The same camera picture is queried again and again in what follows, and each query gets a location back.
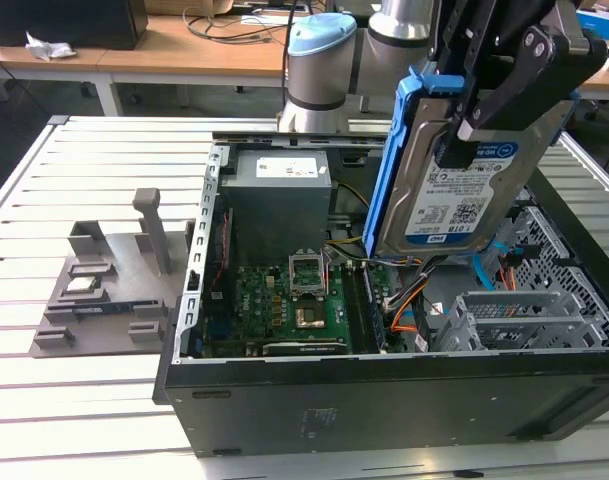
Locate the grey power supply unit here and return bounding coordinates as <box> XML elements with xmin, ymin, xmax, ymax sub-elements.
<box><xmin>218</xmin><ymin>149</ymin><xmax>333</xmax><ymax>251</ymax></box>

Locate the blue cardboard box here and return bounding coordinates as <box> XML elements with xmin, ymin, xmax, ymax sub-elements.
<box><xmin>581</xmin><ymin>7</ymin><xmax>609</xmax><ymax>40</ymax></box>

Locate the crumpled white paper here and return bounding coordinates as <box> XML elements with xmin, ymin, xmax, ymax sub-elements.
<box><xmin>25</xmin><ymin>32</ymin><xmax>76</xmax><ymax>62</ymax></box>

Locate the grey parts rack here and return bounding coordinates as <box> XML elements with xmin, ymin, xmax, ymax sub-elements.
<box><xmin>31</xmin><ymin>188</ymin><xmax>195</xmax><ymax>359</ymax></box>

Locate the hard disk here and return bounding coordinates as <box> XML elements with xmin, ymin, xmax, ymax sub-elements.
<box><xmin>362</xmin><ymin>64</ymin><xmax>583</xmax><ymax>259</ymax></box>

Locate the blue data wire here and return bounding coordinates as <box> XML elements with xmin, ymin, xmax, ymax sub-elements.
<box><xmin>473</xmin><ymin>244</ymin><xmax>505</xmax><ymax>290</ymax></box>

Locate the yellow wire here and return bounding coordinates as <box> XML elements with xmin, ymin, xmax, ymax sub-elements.
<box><xmin>328</xmin><ymin>182</ymin><xmax>371</xmax><ymax>249</ymax></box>

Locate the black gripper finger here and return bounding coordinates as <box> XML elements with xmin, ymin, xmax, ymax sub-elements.
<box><xmin>427</xmin><ymin>0</ymin><xmax>491</xmax><ymax>120</ymax></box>
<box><xmin>437</xmin><ymin>23</ymin><xmax>609</xmax><ymax>170</ymax></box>

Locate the metal disk bay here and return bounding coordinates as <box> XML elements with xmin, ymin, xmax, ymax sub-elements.
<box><xmin>431</xmin><ymin>289</ymin><xmax>609</xmax><ymax>354</ymax></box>

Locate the wooden desk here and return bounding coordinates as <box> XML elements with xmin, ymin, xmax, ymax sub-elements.
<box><xmin>0</xmin><ymin>13</ymin><xmax>609</xmax><ymax>101</ymax></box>

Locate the metal socket cover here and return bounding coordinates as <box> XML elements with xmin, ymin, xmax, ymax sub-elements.
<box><xmin>288</xmin><ymin>247</ymin><xmax>328</xmax><ymax>301</ymax></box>

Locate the green motherboard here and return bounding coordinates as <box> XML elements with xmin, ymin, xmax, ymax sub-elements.
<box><xmin>203</xmin><ymin>262</ymin><xmax>403</xmax><ymax>356</ymax></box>

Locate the CPU socket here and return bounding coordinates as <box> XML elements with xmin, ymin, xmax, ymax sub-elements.
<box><xmin>291</xmin><ymin>300</ymin><xmax>330</xmax><ymax>332</ymax></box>

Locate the black open PC case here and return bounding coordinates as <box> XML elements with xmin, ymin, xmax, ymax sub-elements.
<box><xmin>152</xmin><ymin>130</ymin><xmax>609</xmax><ymax>459</ymax></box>

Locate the blue RAM stick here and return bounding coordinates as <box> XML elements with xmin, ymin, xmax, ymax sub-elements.
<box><xmin>362</xmin><ymin>264</ymin><xmax>388</xmax><ymax>352</ymax></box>

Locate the black RAM slot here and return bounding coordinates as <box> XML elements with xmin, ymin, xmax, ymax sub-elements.
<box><xmin>343</xmin><ymin>267</ymin><xmax>371</xmax><ymax>354</ymax></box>

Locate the silver CPU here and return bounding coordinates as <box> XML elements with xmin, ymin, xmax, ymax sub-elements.
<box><xmin>65</xmin><ymin>276</ymin><xmax>101</xmax><ymax>295</ymax></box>

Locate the black graphics card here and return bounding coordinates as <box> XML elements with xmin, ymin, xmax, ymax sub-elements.
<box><xmin>261</xmin><ymin>339</ymin><xmax>350</xmax><ymax>357</ymax></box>

